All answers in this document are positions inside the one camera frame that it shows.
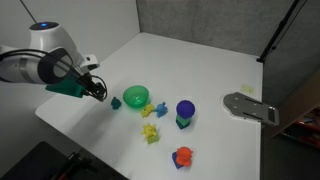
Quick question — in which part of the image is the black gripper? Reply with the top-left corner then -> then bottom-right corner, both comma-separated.
75,71 -> 108,102

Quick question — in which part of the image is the dark teal green toy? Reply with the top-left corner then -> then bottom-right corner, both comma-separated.
110,96 -> 123,111

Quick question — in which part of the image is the green plastic bowl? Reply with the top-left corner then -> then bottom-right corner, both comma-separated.
122,85 -> 150,110

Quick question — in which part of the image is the small yellow toy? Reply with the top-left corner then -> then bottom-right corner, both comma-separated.
140,103 -> 156,119

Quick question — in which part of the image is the yellow spiky toy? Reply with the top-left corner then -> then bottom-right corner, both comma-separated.
140,122 -> 158,138

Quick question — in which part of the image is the blue toy figure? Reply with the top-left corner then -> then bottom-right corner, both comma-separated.
154,101 -> 169,119

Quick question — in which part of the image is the purple spiky ball toy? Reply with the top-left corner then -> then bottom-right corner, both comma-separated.
175,99 -> 196,119

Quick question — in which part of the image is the orange toy figure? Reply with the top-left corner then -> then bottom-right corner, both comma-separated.
175,146 -> 194,167

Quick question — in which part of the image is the wooden toy shelf with bins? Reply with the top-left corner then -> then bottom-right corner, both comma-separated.
268,68 -> 320,151

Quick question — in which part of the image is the lime green block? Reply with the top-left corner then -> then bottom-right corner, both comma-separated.
145,133 -> 160,145

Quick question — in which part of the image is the black tripod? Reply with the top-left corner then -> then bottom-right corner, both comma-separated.
49,149 -> 101,180

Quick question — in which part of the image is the black mat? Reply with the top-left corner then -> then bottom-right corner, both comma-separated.
0,140 -> 129,180

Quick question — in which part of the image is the blue block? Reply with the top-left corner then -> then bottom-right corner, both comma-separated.
171,151 -> 188,170

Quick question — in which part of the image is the grey metal mounting plate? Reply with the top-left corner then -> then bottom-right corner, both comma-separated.
222,92 -> 280,127

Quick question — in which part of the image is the yellow sticky note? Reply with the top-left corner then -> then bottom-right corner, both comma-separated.
240,83 -> 255,94

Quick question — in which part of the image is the black stand pole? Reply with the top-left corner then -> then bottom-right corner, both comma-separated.
255,0 -> 308,64

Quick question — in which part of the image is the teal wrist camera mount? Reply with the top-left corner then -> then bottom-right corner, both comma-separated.
45,74 -> 86,99

